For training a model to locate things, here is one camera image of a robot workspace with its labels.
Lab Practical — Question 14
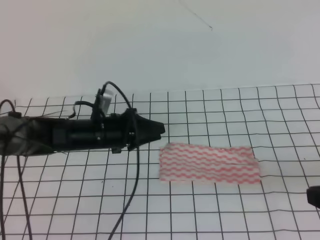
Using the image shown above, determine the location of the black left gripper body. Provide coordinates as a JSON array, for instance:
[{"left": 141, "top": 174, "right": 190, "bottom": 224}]
[{"left": 51, "top": 113, "right": 140, "bottom": 152}]

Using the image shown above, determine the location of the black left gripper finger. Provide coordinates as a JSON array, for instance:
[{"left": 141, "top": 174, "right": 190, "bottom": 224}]
[
  {"left": 136, "top": 134, "right": 162, "bottom": 148},
  {"left": 136, "top": 115, "right": 166, "bottom": 140}
]

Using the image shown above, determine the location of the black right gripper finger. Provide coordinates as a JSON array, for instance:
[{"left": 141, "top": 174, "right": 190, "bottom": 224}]
[{"left": 306, "top": 185, "right": 320, "bottom": 208}]

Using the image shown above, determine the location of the pink wavy-striped towel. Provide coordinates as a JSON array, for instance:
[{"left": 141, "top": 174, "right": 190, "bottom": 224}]
[{"left": 159, "top": 143, "right": 261, "bottom": 185}]

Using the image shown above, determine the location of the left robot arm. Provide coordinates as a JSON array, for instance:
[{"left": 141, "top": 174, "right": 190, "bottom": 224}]
[{"left": 0, "top": 109, "right": 166, "bottom": 157}]

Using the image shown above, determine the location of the white black-grid tablecloth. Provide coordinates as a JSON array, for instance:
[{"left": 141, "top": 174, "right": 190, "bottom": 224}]
[{"left": 0, "top": 84, "right": 320, "bottom": 240}]

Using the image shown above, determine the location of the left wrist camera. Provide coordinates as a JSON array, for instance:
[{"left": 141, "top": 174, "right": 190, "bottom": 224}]
[{"left": 90, "top": 84, "right": 114, "bottom": 121}]

